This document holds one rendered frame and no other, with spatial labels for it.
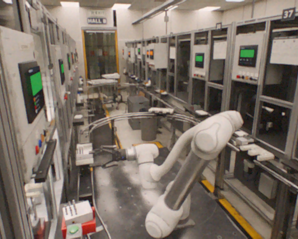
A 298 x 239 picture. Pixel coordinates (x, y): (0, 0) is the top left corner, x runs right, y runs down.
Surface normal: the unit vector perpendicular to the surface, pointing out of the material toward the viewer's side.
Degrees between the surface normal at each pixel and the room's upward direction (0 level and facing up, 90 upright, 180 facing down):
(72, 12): 90
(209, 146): 82
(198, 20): 90
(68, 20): 90
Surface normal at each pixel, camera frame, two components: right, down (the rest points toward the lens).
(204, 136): -0.50, 0.18
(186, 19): 0.25, 0.27
